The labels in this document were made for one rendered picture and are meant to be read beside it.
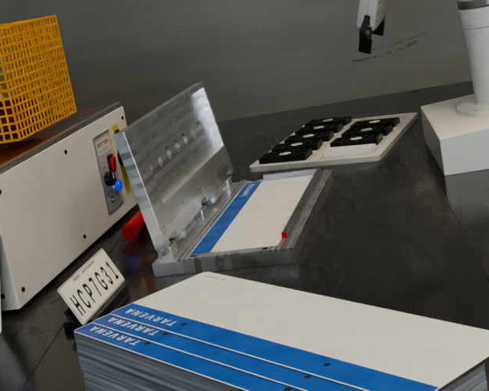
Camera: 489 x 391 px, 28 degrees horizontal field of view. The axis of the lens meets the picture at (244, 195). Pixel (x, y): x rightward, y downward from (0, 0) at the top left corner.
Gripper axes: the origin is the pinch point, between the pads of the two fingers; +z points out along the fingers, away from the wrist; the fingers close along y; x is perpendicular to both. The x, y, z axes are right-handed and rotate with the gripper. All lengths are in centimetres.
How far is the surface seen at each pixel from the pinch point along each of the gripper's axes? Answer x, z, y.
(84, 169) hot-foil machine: -15, -30, 104
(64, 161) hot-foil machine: -14, -36, 109
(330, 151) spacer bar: 13, -13, 62
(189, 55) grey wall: -95, 73, -74
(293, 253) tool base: 27, -37, 115
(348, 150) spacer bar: 16, -14, 61
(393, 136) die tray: 21, -10, 48
